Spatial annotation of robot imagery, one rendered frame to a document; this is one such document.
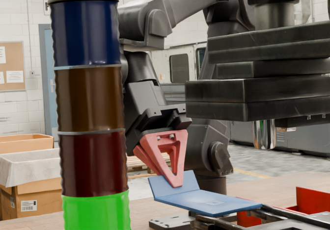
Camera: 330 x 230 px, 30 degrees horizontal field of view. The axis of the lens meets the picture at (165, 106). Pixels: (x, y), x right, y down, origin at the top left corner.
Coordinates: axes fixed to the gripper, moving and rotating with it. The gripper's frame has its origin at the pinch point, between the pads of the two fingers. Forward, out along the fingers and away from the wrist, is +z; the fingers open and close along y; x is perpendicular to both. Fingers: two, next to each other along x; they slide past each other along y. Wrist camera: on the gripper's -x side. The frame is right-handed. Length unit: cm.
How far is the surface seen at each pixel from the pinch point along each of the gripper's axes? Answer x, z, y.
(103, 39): -28, 6, 44
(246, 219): 11.9, 6.2, -4.5
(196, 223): -6.0, 8.9, 11.3
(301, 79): -3.9, 3.9, 32.9
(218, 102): -10.0, 3.0, 28.6
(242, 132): 508, -262, -616
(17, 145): 86, -162, -336
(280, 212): 2.5, 10.7, 15.1
